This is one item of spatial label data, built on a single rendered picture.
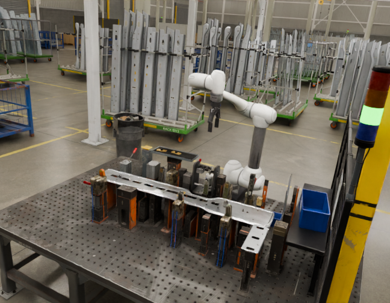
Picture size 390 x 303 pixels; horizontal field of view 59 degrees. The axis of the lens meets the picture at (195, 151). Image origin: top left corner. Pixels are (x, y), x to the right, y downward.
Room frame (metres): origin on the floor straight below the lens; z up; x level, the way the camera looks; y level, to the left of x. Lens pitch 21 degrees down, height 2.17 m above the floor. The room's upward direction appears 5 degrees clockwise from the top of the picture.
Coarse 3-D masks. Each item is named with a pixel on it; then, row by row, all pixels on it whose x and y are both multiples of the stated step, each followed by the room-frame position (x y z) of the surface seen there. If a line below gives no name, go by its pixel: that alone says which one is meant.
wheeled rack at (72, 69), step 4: (56, 28) 12.61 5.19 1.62; (56, 32) 12.60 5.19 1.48; (60, 32) 12.75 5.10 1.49; (64, 32) 12.86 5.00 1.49; (56, 36) 12.61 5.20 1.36; (84, 36) 12.15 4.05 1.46; (80, 48) 13.33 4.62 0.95; (108, 52) 12.60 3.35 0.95; (60, 68) 12.53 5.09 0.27; (64, 68) 12.54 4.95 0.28; (68, 68) 12.48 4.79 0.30; (72, 68) 12.71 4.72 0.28; (80, 68) 12.66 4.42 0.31; (72, 72) 12.20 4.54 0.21; (76, 72) 12.08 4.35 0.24; (80, 72) 11.99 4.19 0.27; (84, 72) 11.99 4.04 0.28; (100, 72) 12.02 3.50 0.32; (104, 72) 12.21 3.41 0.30; (108, 72) 12.22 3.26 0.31
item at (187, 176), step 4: (188, 172) 2.45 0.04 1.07; (184, 176) 2.38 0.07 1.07; (188, 176) 2.37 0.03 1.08; (184, 180) 2.38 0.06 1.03; (188, 180) 2.37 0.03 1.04; (184, 184) 2.38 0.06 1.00; (188, 184) 2.37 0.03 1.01; (188, 188) 2.37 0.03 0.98; (188, 196) 2.38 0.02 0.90; (188, 208) 2.38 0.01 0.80; (184, 212) 2.38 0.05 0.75; (184, 216) 2.38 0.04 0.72; (184, 220) 2.35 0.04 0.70
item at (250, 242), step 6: (252, 228) 1.84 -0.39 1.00; (258, 228) 1.84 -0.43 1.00; (264, 228) 1.85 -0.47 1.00; (252, 234) 1.77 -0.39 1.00; (258, 234) 1.78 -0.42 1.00; (264, 234) 1.78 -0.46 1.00; (246, 240) 1.70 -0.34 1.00; (252, 240) 1.71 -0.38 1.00; (258, 240) 1.71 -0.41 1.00; (246, 246) 1.64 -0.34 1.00; (252, 246) 1.65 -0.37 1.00; (258, 246) 1.65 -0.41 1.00; (258, 252) 1.60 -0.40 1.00
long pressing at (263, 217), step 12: (108, 180) 2.35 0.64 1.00; (120, 180) 2.36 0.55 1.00; (132, 180) 2.38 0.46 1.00; (144, 180) 2.39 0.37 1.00; (156, 192) 2.21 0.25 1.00; (168, 192) 2.23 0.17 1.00; (192, 204) 2.09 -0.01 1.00; (204, 204) 2.09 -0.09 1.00; (240, 204) 2.13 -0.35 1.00; (240, 216) 1.97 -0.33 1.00; (252, 216) 1.98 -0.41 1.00; (264, 216) 1.99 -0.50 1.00
